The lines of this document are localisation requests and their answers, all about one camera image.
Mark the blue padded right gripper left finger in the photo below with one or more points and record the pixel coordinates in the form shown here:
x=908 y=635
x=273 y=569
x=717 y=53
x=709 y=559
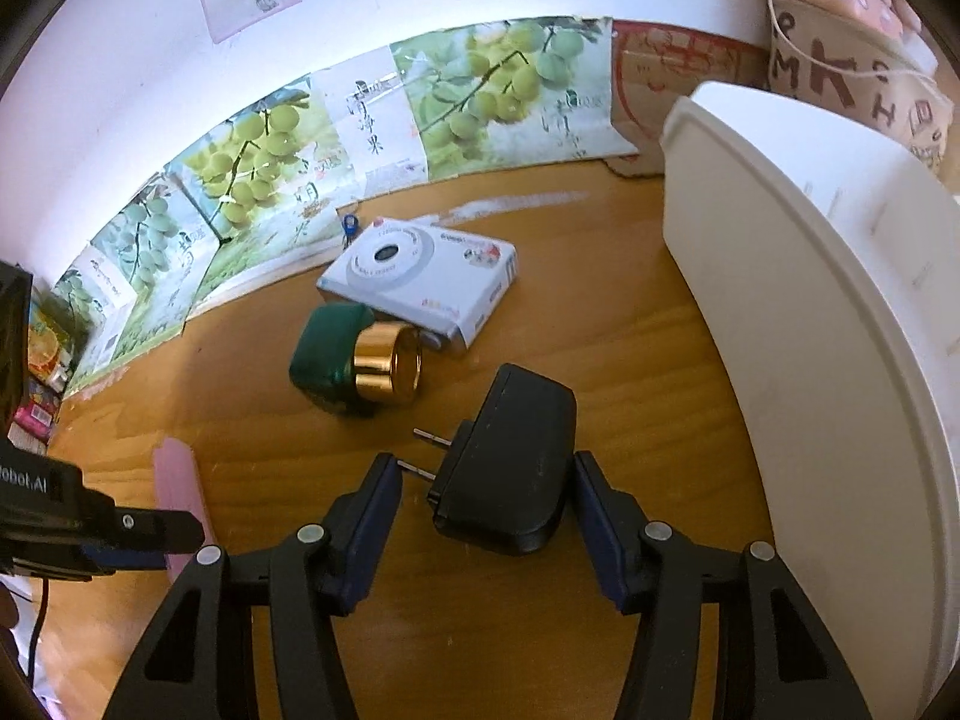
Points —
x=360 y=524

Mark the green gold perfume bottle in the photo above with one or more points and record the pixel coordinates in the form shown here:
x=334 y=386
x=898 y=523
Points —
x=348 y=361

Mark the pink tube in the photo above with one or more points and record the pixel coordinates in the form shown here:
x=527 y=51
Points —
x=177 y=483

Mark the black plug adapter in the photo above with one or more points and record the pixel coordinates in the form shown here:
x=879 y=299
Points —
x=501 y=484

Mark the brown cardboard sheet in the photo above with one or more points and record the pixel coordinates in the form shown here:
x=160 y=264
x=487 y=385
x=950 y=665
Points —
x=653 y=65

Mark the colourful snack boxes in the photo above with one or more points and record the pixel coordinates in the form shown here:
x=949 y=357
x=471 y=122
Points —
x=49 y=359

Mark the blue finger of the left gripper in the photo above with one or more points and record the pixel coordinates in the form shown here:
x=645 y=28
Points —
x=125 y=560

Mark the grape print poster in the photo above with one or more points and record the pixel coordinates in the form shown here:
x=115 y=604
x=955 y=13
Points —
x=264 y=189

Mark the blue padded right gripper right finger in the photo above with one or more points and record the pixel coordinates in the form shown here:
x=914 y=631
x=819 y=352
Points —
x=611 y=522

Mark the small blue keychain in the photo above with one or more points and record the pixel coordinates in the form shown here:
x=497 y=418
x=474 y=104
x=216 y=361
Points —
x=351 y=227

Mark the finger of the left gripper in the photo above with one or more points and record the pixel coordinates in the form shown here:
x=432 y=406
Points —
x=110 y=529

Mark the white camera box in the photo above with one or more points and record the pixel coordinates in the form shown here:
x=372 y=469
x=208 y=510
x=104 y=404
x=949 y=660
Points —
x=445 y=282

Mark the white plastic bin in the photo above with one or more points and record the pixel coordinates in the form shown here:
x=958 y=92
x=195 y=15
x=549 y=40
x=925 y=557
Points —
x=824 y=259

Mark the printed canvas bag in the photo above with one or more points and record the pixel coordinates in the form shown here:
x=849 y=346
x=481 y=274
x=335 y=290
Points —
x=831 y=62

